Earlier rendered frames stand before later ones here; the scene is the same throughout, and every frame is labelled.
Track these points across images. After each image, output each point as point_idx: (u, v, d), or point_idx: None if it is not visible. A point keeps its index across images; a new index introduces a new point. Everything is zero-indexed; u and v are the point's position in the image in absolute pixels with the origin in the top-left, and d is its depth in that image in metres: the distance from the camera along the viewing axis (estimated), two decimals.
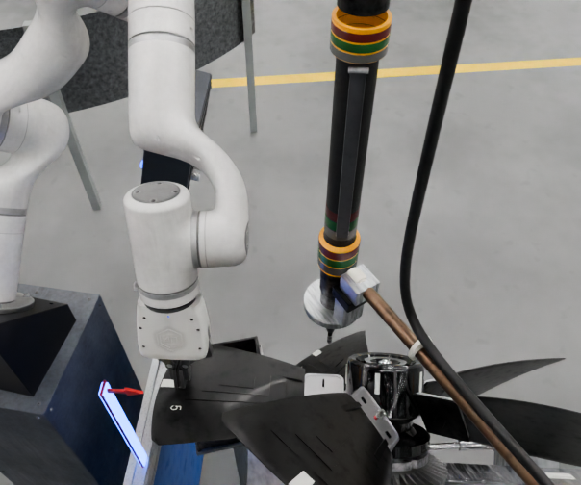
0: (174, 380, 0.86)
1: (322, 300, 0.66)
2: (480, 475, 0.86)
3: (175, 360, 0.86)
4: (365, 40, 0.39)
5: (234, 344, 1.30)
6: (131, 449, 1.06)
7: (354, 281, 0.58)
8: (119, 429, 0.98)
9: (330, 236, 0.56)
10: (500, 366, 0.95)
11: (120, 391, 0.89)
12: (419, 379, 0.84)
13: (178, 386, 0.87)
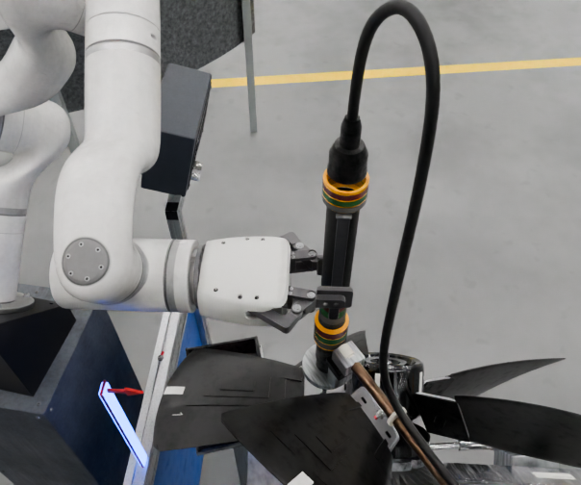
0: None
1: (317, 365, 0.78)
2: (480, 475, 0.86)
3: (310, 266, 0.66)
4: (348, 199, 0.51)
5: (234, 344, 1.30)
6: (131, 449, 1.06)
7: (343, 356, 0.70)
8: (119, 429, 0.98)
9: (323, 320, 0.68)
10: (516, 405, 0.70)
11: (120, 391, 0.89)
12: (374, 380, 0.82)
13: None
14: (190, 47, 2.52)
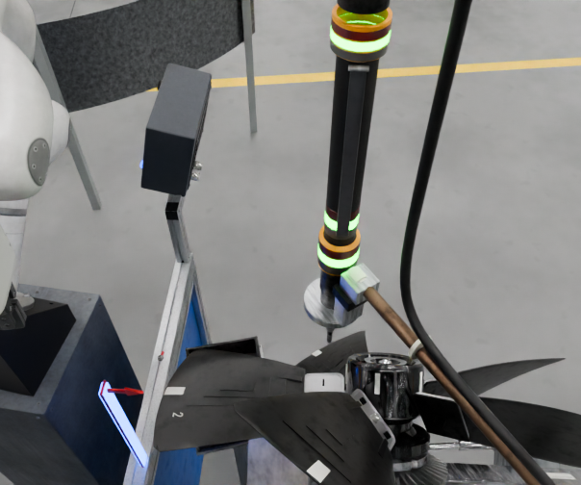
0: None
1: (322, 299, 0.66)
2: (480, 475, 0.86)
3: None
4: (365, 38, 0.39)
5: (234, 344, 1.30)
6: (131, 449, 1.06)
7: (354, 280, 0.58)
8: (119, 429, 0.98)
9: (330, 235, 0.56)
10: (308, 398, 0.69)
11: (120, 391, 0.89)
12: (345, 370, 0.88)
13: None
14: (190, 47, 2.52)
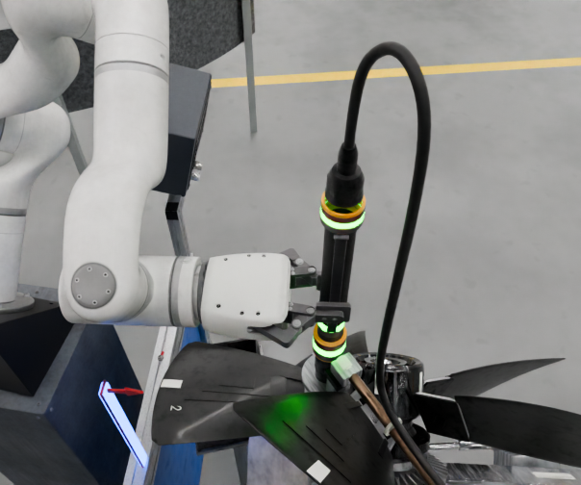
0: None
1: (316, 375, 0.80)
2: (480, 475, 0.86)
3: (310, 281, 0.68)
4: (345, 221, 0.53)
5: (234, 344, 1.30)
6: (131, 449, 1.06)
7: (341, 368, 0.72)
8: (119, 429, 0.98)
9: (322, 334, 0.71)
10: (308, 398, 0.69)
11: (120, 391, 0.89)
12: None
13: None
14: (190, 47, 2.52)
